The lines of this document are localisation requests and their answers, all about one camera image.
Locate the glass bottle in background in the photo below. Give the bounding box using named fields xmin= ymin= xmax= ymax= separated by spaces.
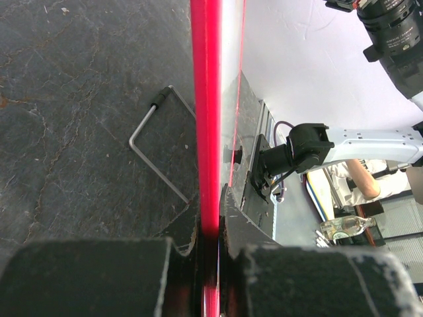
xmin=320 ymin=215 xmax=377 ymax=240

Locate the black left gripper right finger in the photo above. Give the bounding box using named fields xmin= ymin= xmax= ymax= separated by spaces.
xmin=220 ymin=186 xmax=422 ymax=316

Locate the person in background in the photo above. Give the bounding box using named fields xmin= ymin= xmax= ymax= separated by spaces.
xmin=327 ymin=159 xmax=409 ymax=207

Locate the pink framed whiteboard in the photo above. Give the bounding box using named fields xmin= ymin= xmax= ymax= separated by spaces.
xmin=190 ymin=1 xmax=246 ymax=316

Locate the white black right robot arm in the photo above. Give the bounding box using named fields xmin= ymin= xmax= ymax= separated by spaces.
xmin=250 ymin=1 xmax=422 ymax=199

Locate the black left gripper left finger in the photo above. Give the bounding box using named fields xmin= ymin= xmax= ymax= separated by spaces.
xmin=1 ymin=199 xmax=201 ymax=316

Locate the metal whiteboard stand wire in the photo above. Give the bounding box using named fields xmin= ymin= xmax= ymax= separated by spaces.
xmin=128 ymin=85 xmax=198 ymax=203

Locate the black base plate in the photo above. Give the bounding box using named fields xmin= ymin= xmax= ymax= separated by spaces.
xmin=239 ymin=133 xmax=278 ymax=241

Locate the black whiteboard clip foot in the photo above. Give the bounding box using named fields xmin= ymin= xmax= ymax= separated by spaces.
xmin=223 ymin=145 xmax=243 ymax=164

